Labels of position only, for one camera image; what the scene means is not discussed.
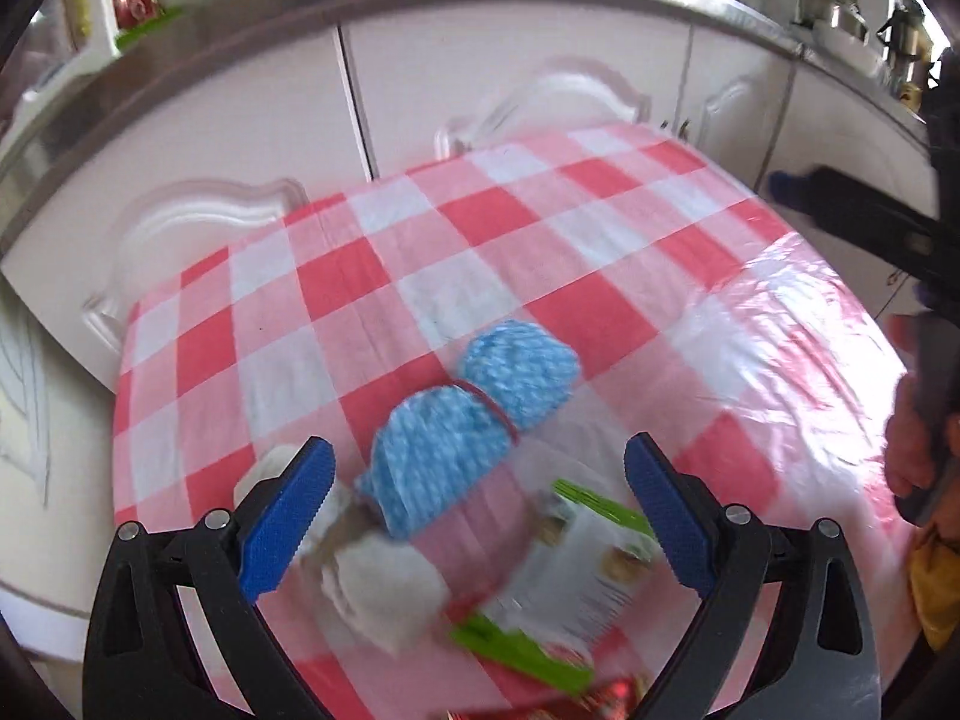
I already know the white cabinet door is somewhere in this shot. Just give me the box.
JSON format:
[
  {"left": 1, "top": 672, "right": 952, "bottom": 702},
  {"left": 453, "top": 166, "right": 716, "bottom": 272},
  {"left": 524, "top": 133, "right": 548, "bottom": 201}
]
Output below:
[
  {"left": 341, "top": 10, "right": 696, "bottom": 182},
  {"left": 0, "top": 24, "right": 377, "bottom": 392},
  {"left": 686, "top": 25, "right": 801, "bottom": 197}
]

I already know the person's right forearm yellow sleeve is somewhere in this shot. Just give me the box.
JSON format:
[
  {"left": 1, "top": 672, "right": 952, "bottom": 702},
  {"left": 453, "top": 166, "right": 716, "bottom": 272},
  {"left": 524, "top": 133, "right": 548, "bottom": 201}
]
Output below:
[{"left": 907, "top": 516, "right": 960, "bottom": 655}]

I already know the person's right hand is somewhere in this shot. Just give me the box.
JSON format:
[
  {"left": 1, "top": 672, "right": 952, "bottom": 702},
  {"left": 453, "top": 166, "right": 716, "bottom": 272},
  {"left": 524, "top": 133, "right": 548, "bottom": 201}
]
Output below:
[{"left": 883, "top": 313, "right": 937, "bottom": 499}]

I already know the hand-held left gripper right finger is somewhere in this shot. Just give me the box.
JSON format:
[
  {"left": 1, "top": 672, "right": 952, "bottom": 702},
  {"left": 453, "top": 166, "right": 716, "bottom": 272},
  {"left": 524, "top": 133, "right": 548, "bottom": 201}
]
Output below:
[{"left": 625, "top": 431, "right": 880, "bottom": 720}]

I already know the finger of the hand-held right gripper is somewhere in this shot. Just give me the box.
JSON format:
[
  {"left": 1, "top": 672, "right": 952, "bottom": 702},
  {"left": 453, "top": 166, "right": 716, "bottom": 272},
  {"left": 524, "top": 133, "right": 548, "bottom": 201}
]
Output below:
[{"left": 769, "top": 167, "right": 937, "bottom": 280}]

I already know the steel kettle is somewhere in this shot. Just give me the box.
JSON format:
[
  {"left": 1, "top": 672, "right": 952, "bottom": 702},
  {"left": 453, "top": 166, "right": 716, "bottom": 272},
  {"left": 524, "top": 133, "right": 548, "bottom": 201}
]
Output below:
[{"left": 793, "top": 0, "right": 865, "bottom": 44}]

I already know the white dish rack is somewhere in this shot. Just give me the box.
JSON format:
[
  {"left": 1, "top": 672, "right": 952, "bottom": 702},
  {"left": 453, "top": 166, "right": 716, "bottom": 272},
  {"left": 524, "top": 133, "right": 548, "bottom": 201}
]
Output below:
[{"left": 22, "top": 0, "right": 125, "bottom": 113}]

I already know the shiny red wrapper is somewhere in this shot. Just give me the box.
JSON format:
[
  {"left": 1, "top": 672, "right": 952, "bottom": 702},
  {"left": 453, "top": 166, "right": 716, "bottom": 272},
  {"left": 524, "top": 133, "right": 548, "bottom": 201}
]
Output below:
[{"left": 450, "top": 671, "right": 655, "bottom": 720}]

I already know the red white checkered tablecloth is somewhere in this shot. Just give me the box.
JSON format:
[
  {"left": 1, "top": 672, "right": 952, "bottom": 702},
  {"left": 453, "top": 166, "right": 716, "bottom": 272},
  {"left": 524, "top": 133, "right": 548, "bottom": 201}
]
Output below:
[{"left": 111, "top": 124, "right": 913, "bottom": 720}]

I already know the green and white snack packet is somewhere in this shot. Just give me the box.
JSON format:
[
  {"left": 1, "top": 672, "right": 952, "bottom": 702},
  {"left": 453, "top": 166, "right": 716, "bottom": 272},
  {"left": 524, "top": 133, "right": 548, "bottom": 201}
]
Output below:
[{"left": 450, "top": 480, "right": 662, "bottom": 695}]

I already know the blue mesh cloth roll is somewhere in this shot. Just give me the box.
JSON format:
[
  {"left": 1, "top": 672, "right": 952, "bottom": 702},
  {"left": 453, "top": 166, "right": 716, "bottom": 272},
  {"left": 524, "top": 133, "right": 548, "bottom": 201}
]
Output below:
[{"left": 354, "top": 319, "right": 583, "bottom": 541}]

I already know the steel countertop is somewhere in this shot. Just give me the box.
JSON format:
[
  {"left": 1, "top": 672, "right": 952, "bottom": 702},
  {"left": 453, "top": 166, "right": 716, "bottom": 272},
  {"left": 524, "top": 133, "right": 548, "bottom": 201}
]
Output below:
[{"left": 0, "top": 0, "right": 932, "bottom": 242}]

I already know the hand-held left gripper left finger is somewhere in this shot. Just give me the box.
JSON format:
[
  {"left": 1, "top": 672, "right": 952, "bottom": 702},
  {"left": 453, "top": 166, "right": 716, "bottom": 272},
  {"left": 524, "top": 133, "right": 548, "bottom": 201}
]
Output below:
[{"left": 81, "top": 435, "right": 336, "bottom": 720}]

